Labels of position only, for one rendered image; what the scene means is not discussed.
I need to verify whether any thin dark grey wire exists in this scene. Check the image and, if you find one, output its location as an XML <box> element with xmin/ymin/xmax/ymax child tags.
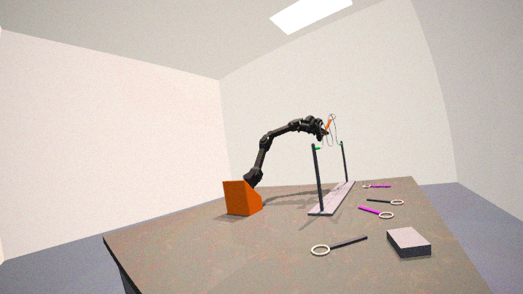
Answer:
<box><xmin>307</xmin><ymin>135</ymin><xmax>355</xmax><ymax>216</ymax></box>

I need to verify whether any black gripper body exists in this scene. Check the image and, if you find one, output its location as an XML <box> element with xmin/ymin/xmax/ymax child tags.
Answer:
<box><xmin>305</xmin><ymin>118</ymin><xmax>323</xmax><ymax>142</ymax></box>

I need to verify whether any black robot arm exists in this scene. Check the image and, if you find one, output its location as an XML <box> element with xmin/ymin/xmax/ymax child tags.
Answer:
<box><xmin>243</xmin><ymin>115</ymin><xmax>314</xmax><ymax>189</ymax></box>

